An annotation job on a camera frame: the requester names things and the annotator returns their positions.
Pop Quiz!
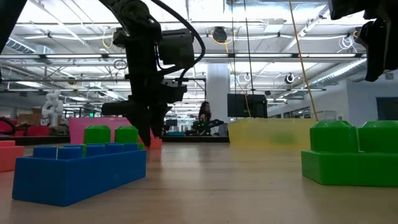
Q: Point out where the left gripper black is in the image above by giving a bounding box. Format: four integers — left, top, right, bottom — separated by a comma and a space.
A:
101, 73, 188, 147

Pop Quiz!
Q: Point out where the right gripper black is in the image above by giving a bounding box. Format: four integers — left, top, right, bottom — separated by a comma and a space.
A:
328, 0, 398, 83

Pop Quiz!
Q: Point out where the small orange toy block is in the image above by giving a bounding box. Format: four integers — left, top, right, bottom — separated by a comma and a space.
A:
138, 136, 163, 150

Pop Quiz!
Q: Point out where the blue toy block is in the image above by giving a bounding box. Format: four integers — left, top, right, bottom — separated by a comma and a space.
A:
12, 142, 147, 207

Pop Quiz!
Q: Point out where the green toy block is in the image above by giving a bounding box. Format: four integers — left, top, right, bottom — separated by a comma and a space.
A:
300, 120, 398, 187
83, 124, 144, 150

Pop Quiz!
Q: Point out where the large orange toy block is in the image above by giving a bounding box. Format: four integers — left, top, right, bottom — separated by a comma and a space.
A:
0, 140, 25, 173

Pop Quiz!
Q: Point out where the person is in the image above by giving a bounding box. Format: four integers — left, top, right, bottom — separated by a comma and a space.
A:
197, 101, 213, 126

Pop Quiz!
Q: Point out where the pink plastic tray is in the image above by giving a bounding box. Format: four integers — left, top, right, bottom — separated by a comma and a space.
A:
68, 116, 155, 145

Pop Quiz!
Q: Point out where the white building column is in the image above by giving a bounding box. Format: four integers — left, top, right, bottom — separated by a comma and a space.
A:
206, 63, 231, 124

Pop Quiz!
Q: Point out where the black hanging display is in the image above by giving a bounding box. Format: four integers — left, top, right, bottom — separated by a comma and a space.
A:
227, 93, 268, 118

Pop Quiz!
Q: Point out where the white robot figure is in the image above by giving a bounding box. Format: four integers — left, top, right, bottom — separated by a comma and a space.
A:
41, 89, 65, 128

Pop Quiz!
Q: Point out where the yellow plastic tray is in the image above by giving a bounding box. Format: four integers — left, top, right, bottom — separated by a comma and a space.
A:
228, 118, 317, 150

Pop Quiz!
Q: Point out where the long yellow cable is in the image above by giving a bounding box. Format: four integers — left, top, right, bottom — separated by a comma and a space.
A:
288, 0, 319, 122

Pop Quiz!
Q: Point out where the black ceiling cable reel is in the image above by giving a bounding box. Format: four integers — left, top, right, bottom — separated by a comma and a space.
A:
213, 26, 228, 44

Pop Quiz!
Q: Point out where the long black cable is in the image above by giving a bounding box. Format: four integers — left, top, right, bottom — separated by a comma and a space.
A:
243, 0, 255, 95

